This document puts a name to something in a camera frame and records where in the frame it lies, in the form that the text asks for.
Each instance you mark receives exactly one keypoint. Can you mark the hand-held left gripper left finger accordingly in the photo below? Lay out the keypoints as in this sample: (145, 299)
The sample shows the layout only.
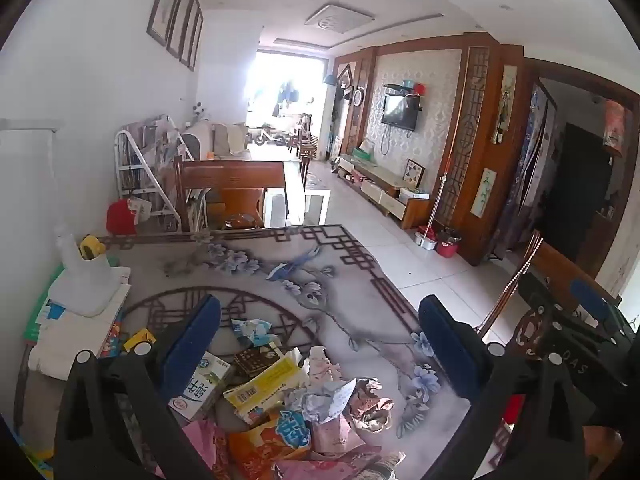
(192, 345)

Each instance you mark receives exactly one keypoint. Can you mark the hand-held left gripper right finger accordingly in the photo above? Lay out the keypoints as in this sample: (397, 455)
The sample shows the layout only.
(445, 350)

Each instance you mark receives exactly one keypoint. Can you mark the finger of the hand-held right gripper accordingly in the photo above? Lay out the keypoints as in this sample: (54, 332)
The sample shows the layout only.
(532, 290)
(592, 300)

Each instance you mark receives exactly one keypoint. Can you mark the blue wrapper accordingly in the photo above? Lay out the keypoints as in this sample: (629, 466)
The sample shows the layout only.
(252, 332)

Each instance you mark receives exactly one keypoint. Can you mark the brown cigarette box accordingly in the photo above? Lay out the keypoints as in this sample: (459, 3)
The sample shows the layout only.
(252, 360)

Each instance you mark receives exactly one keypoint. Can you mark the pink tissue packet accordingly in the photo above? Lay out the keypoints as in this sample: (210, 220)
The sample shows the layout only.
(322, 365)

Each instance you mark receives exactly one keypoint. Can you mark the white paper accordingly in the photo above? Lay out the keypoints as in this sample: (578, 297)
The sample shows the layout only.
(320, 400)

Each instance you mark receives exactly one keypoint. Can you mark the white blue milk carton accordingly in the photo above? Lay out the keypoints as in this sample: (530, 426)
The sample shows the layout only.
(200, 382)

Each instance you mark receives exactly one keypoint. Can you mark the yellow carton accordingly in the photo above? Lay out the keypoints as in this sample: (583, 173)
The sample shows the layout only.
(139, 342)

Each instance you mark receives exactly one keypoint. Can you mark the blue children's book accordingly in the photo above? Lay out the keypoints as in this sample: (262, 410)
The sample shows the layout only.
(112, 337)

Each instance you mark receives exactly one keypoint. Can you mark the flat yellow box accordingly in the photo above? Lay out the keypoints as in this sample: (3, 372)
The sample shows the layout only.
(265, 385)

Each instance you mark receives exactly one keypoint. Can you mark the crumpled pink brown wrapper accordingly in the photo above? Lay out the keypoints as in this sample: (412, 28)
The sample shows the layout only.
(370, 405)

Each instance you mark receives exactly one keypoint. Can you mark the red bucket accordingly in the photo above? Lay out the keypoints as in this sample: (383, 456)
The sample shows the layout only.
(448, 246)

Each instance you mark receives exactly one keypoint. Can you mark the pink paper wrapper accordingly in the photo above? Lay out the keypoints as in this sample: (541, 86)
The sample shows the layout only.
(335, 440)
(202, 440)

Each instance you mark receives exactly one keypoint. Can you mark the white bucket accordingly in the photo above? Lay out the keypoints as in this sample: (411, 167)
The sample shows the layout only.
(426, 241)

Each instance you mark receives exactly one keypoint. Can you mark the white plastic container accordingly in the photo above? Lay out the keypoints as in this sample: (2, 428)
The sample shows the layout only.
(87, 280)

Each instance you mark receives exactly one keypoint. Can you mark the orange snack bag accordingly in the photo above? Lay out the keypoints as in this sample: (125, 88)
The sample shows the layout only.
(270, 442)

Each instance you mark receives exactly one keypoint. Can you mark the stack of white papers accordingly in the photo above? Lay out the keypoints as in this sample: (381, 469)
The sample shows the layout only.
(65, 340)

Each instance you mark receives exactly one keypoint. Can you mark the blue door poster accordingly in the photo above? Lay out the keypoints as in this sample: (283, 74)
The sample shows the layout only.
(535, 160)

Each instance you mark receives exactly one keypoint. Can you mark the mop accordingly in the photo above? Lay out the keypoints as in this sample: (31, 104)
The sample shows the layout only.
(440, 195)

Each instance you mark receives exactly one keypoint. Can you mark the brown dish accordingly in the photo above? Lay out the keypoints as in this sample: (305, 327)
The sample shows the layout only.
(241, 221)

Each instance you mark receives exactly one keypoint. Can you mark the yellow round toy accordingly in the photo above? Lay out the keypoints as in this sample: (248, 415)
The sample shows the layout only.
(92, 249)

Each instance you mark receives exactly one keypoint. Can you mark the white plastic bag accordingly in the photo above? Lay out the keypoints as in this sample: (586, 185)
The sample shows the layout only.
(141, 209)

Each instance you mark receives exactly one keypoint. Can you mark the red bag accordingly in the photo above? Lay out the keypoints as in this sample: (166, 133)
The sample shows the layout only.
(120, 217)

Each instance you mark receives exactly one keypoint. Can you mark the green book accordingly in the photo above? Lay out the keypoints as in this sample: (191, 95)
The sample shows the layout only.
(37, 312)

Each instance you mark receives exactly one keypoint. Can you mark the framed geometric pattern picture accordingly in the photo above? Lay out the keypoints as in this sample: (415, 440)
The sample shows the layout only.
(414, 172)

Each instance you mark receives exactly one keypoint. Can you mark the red door hanging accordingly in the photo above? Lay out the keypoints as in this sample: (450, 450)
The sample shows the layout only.
(615, 127)

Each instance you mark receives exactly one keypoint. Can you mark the wooden dining chair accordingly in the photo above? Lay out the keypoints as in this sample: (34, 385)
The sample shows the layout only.
(230, 172)

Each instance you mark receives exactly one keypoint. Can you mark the wooden television cabinet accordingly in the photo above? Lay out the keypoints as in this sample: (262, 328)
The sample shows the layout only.
(380, 185)

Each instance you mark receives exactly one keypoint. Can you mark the white metal rack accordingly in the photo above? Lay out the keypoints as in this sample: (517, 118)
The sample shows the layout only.
(135, 170)

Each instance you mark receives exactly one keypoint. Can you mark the white coffee table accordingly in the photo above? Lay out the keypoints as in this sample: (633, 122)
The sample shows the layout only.
(315, 200)

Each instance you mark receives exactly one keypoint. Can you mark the sofa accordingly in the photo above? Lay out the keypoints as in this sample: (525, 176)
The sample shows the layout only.
(225, 140)

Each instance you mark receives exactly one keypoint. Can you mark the green tissue box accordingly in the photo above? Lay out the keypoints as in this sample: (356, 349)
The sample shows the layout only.
(365, 149)

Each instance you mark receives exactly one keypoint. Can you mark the white standing air conditioner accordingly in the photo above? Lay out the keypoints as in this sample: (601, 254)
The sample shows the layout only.
(329, 125)

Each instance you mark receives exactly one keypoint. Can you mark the square ceiling light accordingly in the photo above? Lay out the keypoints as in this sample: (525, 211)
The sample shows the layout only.
(337, 19)

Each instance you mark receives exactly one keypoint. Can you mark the small bamboo wall painting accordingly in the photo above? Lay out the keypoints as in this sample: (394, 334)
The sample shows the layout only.
(486, 192)

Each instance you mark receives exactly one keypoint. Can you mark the long wall scroll painting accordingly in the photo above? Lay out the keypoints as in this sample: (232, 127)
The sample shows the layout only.
(506, 105)

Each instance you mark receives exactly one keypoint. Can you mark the wall television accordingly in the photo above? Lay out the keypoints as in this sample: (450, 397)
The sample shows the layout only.
(400, 112)

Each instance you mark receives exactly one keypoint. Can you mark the wall shelf with items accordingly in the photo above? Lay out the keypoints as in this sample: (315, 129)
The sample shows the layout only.
(407, 89)

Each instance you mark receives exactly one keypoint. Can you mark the round wall clock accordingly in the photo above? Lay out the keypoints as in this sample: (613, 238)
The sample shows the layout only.
(358, 96)

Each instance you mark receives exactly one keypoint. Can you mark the framed wall picture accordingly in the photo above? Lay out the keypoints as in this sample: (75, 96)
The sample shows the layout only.
(196, 42)
(190, 32)
(181, 15)
(167, 0)

